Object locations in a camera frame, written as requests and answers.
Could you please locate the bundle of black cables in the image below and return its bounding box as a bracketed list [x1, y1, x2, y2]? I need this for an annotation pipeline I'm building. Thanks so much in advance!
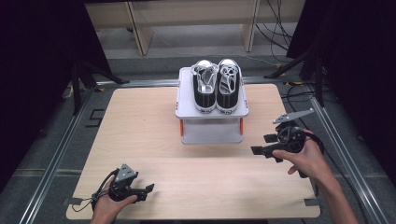
[254, 0, 294, 63]

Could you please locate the person's left hand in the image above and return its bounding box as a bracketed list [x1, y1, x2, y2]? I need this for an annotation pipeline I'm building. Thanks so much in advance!
[90, 176, 138, 224]

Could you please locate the black white canvas sneaker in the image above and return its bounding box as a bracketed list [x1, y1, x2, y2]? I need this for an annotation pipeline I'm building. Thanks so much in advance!
[215, 58, 243, 116]
[190, 59, 219, 115]

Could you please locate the long black floor cable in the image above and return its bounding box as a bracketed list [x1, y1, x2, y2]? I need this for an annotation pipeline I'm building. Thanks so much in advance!
[279, 83, 372, 224]

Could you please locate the black tripod stand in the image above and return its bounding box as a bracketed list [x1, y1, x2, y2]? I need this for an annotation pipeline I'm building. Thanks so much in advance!
[70, 59, 131, 117]
[263, 43, 325, 108]

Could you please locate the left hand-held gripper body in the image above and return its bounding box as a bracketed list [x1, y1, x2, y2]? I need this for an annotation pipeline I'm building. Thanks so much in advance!
[106, 162, 148, 203]

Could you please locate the white two-tier shoe rack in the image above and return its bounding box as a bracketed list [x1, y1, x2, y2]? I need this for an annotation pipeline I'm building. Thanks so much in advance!
[175, 64, 250, 146]

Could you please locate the black tape floor mark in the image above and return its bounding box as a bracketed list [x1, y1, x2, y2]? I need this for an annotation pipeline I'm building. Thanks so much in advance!
[84, 108, 106, 129]

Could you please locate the aluminium floor rail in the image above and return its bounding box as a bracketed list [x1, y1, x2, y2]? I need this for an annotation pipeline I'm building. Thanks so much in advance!
[306, 85, 391, 224]
[18, 88, 96, 224]
[94, 76, 312, 89]

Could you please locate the white object under curtain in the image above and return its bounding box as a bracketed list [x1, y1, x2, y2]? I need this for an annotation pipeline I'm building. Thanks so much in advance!
[61, 81, 82, 101]

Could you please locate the beige wooden desk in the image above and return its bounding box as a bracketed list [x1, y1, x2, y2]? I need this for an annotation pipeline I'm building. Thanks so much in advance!
[85, 0, 306, 57]

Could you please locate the person's right hand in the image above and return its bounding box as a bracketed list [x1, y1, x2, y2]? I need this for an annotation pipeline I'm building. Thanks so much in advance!
[272, 128, 332, 189]

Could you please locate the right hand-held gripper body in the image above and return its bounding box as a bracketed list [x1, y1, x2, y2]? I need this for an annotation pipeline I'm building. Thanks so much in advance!
[270, 107, 316, 155]

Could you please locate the black curtain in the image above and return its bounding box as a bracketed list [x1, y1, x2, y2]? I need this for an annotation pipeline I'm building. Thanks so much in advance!
[0, 0, 114, 195]
[285, 0, 396, 180]

